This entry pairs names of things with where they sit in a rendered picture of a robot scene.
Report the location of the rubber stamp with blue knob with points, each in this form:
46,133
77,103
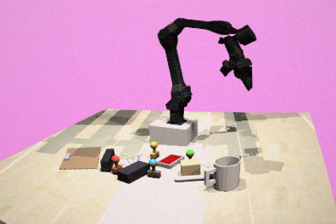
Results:
153,173

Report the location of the grey mug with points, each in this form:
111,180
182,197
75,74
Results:
225,172

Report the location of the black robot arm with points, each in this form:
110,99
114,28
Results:
181,94

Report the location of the red-handled rubber stamp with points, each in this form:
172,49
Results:
115,159

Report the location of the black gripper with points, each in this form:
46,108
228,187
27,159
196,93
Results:
243,69

